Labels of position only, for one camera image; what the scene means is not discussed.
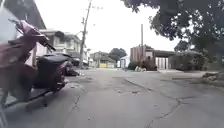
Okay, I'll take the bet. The low building with yellow gate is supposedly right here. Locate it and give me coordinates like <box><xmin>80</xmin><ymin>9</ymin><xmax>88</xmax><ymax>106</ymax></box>
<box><xmin>89</xmin><ymin>51</ymin><xmax>118</xmax><ymax>69</ymax></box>

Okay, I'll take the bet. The small white building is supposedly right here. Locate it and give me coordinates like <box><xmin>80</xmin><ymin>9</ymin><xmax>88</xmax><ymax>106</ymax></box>
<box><xmin>116</xmin><ymin>55</ymin><xmax>131</xmax><ymax>70</ymax></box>

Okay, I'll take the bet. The distant tree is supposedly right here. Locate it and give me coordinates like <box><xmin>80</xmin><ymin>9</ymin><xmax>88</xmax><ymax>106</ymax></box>
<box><xmin>108</xmin><ymin>47</ymin><xmax>128</xmax><ymax>63</ymax></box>

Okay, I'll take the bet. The leaning utility pole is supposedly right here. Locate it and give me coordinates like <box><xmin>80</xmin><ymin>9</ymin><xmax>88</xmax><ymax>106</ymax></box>
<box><xmin>78</xmin><ymin>0</ymin><xmax>94</xmax><ymax>70</ymax></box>

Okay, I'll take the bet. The straight pole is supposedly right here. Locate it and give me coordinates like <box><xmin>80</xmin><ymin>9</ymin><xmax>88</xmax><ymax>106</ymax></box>
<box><xmin>140</xmin><ymin>23</ymin><xmax>145</xmax><ymax>68</ymax></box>

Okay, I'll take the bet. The parked motorcycle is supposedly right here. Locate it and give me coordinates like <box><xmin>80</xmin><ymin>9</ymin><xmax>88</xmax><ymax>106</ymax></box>
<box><xmin>62</xmin><ymin>59</ymin><xmax>81</xmax><ymax>77</ymax></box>

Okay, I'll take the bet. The grey concrete road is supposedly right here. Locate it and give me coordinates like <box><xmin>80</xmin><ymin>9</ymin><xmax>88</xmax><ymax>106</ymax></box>
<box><xmin>0</xmin><ymin>68</ymin><xmax>224</xmax><ymax>128</ymax></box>

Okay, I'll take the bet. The building with brown fence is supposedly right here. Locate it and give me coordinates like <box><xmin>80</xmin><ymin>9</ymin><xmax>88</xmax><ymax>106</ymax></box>
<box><xmin>129</xmin><ymin>45</ymin><xmax>178</xmax><ymax>71</ymax></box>

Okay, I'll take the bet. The row of houses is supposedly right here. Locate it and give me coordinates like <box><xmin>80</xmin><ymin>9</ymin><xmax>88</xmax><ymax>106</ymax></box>
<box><xmin>39</xmin><ymin>29</ymin><xmax>92</xmax><ymax>68</ymax></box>

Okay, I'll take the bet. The hedge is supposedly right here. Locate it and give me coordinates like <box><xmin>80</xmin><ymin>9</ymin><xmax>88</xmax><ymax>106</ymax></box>
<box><xmin>168</xmin><ymin>49</ymin><xmax>210</xmax><ymax>72</ymax></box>

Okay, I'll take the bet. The large overhanging tree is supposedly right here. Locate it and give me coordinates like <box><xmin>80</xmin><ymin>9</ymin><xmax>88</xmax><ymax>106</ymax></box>
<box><xmin>121</xmin><ymin>0</ymin><xmax>224</xmax><ymax>63</ymax></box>

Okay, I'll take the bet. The red motor scooter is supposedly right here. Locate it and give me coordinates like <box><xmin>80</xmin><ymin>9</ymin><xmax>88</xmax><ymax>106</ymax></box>
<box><xmin>0</xmin><ymin>18</ymin><xmax>73</xmax><ymax>111</ymax></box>

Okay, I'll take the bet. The pile of rubble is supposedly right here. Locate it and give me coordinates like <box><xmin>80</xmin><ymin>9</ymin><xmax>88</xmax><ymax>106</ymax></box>
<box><xmin>201</xmin><ymin>71</ymin><xmax>224</xmax><ymax>83</ymax></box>

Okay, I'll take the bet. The building with dark eaves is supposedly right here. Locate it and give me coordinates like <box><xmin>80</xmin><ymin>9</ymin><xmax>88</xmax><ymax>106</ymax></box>
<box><xmin>0</xmin><ymin>0</ymin><xmax>48</xmax><ymax>68</ymax></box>

